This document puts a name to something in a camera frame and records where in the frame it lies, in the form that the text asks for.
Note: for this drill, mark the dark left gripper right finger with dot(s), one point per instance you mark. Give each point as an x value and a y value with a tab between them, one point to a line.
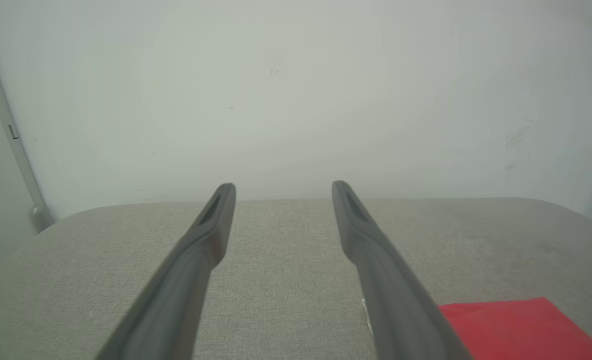
391	295

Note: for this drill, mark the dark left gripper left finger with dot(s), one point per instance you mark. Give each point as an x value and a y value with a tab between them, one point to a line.
186	290

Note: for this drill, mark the red white-trimmed garment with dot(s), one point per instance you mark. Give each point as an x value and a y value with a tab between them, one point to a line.
516	332

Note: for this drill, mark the grey wall conduit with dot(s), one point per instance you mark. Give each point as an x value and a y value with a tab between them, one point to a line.
11	130

